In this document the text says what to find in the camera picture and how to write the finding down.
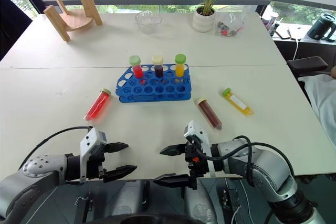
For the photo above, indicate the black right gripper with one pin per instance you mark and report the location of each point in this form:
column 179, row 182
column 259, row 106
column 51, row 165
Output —
column 195, row 166

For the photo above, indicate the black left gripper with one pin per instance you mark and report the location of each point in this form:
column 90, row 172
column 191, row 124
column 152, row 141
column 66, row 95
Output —
column 94, row 163

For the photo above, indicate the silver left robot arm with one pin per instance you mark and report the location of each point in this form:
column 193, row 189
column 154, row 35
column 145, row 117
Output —
column 39, row 167

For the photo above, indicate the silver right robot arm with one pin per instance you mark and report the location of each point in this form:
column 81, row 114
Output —
column 267, row 166

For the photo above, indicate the red tube pale green cap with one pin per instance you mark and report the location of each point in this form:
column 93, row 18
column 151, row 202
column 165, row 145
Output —
column 98, row 106

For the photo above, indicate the blue test tube rack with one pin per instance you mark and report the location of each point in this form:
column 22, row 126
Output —
column 155, row 95

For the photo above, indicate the yellow tube white label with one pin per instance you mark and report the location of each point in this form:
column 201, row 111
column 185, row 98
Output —
column 237, row 102

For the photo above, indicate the dark brown tube cream cap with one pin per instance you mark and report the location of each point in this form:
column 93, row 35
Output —
column 158, row 68

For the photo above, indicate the orange tube green cap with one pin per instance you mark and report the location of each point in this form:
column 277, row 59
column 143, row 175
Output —
column 180, row 66

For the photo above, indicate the dark rounded robot body edge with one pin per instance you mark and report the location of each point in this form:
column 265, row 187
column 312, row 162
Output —
column 147, row 219

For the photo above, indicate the black box under table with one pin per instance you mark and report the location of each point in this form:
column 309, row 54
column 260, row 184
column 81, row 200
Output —
column 229, row 197

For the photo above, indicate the clear glass bowl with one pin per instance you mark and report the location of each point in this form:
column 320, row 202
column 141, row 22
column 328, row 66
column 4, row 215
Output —
column 148, row 22

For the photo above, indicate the wooden curved stand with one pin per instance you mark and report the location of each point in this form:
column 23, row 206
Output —
column 76, row 20

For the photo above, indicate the white ribbed plant pot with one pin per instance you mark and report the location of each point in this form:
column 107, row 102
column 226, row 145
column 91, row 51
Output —
column 204, row 22

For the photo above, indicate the clear plastic bag of parts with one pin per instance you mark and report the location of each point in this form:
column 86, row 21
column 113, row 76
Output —
column 231, row 26

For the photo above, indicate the person in white clothes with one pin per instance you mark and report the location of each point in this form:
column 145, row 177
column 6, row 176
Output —
column 323, row 100

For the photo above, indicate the black chair armrest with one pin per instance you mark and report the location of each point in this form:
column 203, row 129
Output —
column 307, row 64

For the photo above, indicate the dark chair back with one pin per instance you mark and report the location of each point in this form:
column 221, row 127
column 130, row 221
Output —
column 13, row 24

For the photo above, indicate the small bottles on sill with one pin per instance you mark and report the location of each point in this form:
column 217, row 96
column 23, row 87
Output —
column 270, row 22

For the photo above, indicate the dark flat devices on sill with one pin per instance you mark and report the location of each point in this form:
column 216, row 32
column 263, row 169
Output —
column 284, row 32

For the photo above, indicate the dark green kettle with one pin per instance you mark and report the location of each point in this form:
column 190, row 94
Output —
column 319, row 27

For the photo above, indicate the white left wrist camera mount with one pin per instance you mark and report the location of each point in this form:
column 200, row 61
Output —
column 88, row 140

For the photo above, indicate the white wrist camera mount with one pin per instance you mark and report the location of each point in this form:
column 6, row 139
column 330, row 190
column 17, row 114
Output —
column 88, row 140
column 197, row 129

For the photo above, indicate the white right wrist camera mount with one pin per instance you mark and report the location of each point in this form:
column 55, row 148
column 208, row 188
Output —
column 197, row 129

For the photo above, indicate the black metal bracket under table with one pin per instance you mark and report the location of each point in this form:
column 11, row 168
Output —
column 85, row 204

